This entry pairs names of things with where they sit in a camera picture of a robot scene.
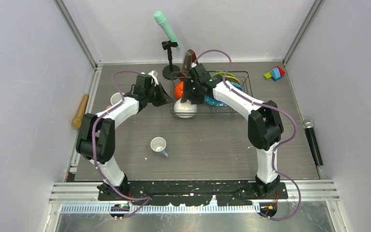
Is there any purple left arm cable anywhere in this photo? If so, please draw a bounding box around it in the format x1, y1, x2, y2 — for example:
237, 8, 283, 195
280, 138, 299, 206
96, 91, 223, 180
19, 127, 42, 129
91, 70, 153, 219

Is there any woven bamboo plate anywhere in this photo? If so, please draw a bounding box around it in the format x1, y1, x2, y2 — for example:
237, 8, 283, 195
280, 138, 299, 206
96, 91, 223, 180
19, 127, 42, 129
225, 75, 240, 85

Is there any grey printed mug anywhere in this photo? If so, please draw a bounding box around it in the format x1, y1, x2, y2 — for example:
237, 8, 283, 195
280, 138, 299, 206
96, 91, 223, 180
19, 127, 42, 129
150, 137, 169, 159

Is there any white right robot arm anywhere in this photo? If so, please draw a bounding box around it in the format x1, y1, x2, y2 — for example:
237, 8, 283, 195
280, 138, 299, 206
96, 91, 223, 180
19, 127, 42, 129
182, 64, 284, 199

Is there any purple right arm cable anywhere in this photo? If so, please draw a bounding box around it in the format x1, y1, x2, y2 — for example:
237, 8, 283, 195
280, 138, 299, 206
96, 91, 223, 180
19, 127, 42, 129
193, 49, 302, 222

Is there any black microphone stand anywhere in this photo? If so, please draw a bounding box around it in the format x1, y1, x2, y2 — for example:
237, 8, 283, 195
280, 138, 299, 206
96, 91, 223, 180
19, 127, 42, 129
161, 41, 180, 80

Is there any blue dotted plate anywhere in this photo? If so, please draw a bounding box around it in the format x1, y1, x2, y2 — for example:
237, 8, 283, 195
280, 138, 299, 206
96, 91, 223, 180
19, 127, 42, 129
204, 82, 243, 107

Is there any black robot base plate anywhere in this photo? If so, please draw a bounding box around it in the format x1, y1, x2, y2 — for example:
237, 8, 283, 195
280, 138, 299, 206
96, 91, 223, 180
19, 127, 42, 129
97, 180, 289, 207

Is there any black wire dish rack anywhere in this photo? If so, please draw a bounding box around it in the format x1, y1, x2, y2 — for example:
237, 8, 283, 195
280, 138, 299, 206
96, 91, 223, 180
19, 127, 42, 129
169, 71, 253, 116

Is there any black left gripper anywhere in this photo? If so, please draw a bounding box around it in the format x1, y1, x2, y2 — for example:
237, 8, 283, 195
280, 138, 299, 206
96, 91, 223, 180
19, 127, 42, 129
146, 82, 174, 108

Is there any brown wooden metronome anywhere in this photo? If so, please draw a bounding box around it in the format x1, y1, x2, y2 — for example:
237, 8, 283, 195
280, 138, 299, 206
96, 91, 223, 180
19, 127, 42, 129
178, 49, 197, 81

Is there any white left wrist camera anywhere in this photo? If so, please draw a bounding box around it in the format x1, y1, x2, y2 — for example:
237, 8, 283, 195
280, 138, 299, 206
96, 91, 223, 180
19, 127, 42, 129
148, 70, 159, 86

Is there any mint green microphone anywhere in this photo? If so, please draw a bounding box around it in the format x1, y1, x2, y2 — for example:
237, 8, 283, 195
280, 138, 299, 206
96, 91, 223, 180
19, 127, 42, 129
154, 11, 181, 51

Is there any wooden rolling pin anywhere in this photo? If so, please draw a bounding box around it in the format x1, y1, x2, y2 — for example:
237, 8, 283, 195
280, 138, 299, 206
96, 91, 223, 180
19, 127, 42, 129
71, 94, 89, 129

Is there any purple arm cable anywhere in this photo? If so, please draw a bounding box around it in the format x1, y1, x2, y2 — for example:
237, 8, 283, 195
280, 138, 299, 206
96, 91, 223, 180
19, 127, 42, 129
193, 49, 302, 222
91, 70, 153, 219

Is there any colourful toy block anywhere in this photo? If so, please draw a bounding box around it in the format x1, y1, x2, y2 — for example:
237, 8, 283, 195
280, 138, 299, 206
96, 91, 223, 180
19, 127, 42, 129
263, 66, 285, 82

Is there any orange bowl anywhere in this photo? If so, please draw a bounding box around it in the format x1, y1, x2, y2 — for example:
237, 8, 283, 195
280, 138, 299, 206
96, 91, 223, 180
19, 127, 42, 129
174, 81, 184, 100

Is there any black handheld microphone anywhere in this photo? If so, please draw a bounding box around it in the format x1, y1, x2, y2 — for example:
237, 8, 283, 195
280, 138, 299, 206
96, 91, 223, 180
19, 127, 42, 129
302, 119, 323, 166

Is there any white bowl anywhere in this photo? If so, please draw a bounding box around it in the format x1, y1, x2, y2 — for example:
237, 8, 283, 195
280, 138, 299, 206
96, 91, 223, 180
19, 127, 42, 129
173, 99, 197, 118

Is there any lime green plate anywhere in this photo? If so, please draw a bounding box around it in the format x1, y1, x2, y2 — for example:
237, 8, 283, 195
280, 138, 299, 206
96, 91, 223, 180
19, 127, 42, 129
211, 72, 235, 78

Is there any pink floral mug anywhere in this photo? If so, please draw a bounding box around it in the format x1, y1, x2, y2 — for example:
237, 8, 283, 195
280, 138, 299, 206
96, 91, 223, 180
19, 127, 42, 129
106, 92, 122, 109

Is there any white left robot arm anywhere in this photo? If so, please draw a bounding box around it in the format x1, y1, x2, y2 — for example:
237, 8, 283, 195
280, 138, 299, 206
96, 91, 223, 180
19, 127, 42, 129
76, 70, 172, 200

